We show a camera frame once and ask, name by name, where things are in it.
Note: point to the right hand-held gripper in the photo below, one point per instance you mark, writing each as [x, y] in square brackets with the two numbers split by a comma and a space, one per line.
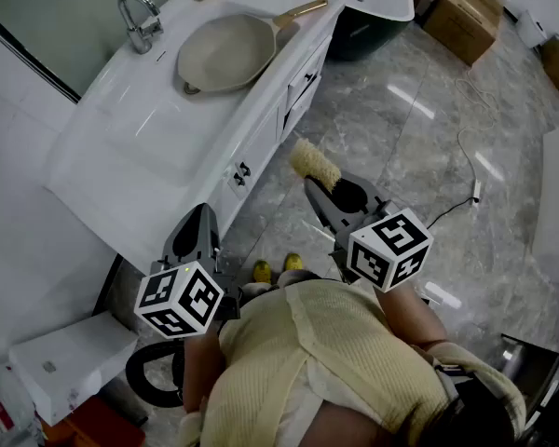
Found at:
[391, 249]

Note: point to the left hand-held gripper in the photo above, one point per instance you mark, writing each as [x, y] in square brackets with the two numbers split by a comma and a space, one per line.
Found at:
[177, 301]

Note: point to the yellow sponge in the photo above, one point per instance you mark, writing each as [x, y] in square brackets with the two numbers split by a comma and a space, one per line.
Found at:
[312, 161]

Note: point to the person's left forearm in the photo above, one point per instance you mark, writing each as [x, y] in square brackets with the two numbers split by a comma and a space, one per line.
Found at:
[200, 366]

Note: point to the person's right forearm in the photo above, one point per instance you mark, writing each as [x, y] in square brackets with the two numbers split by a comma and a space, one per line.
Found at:
[410, 315]

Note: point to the person's yellow shoe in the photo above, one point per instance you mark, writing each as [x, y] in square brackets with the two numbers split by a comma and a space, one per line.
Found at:
[292, 262]
[262, 272]

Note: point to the white vanity cabinet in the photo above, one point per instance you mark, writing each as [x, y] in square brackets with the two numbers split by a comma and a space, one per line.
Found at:
[261, 147]

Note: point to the white ceramic sink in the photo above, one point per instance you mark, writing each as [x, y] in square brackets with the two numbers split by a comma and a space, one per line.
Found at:
[135, 133]

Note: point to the white power strip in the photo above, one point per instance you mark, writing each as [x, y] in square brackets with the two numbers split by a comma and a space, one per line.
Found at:
[477, 191]

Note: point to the person's yellow knit top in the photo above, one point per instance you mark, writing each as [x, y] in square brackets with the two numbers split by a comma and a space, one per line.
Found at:
[331, 342]

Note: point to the metal sink drain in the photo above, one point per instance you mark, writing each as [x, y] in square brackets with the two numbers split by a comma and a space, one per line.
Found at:
[191, 89]

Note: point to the white rectangular box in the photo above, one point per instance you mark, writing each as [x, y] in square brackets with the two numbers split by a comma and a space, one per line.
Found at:
[556, 203]
[70, 366]

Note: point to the orange red box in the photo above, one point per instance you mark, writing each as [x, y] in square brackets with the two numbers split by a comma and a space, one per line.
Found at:
[98, 424]

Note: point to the chrome faucet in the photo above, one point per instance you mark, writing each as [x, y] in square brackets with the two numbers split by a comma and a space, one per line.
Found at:
[140, 35]

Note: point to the large cardboard box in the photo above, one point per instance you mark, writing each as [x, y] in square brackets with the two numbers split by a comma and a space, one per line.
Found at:
[461, 21]

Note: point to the shiny metal box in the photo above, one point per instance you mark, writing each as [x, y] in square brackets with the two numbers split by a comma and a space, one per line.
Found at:
[531, 370]

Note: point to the clear plastic container red label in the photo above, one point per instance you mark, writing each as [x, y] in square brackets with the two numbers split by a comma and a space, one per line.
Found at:
[4, 408]

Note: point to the small white device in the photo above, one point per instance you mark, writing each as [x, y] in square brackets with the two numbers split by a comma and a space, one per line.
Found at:
[531, 28]

